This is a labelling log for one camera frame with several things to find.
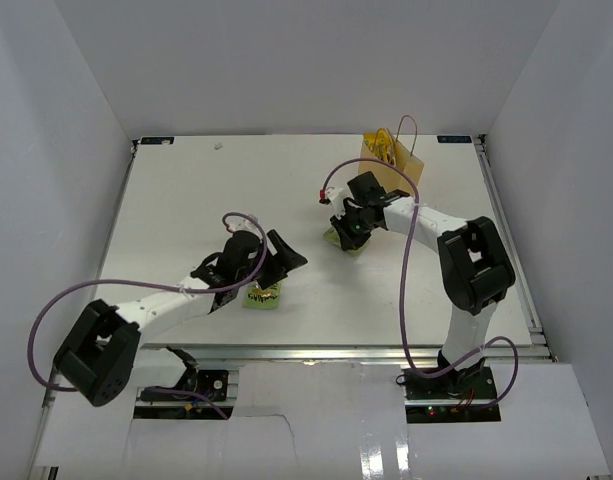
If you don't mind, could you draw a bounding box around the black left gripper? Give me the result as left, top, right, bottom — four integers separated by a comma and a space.
236, 230, 306, 290

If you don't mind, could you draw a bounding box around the light green sachet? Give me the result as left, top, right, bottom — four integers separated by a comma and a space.
323, 227, 369, 257

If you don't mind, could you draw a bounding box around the yellow M&M packet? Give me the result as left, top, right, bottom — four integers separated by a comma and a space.
364, 129, 390, 162
374, 127, 396, 166

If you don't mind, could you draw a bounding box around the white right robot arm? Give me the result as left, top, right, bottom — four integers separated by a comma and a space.
319, 171, 516, 399

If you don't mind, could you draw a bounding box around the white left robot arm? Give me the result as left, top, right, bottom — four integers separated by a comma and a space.
53, 230, 308, 407

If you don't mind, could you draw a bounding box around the brown paper bag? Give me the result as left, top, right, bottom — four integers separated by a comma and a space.
357, 115, 424, 195

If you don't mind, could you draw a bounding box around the green candy packet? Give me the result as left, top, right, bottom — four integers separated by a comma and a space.
242, 282, 281, 310

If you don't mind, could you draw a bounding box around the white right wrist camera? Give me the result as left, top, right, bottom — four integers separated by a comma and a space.
319, 187, 352, 218

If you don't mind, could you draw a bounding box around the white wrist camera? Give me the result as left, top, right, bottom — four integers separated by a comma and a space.
222, 214, 260, 236
319, 187, 352, 218

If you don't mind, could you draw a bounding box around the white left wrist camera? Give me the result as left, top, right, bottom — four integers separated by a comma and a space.
222, 214, 260, 236

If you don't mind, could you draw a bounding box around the aluminium table front rail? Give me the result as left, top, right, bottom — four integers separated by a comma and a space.
74, 344, 552, 362

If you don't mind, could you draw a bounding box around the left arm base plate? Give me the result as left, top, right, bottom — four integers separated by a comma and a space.
133, 368, 234, 421

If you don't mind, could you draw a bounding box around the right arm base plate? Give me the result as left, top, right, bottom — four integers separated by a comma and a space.
395, 367, 501, 425

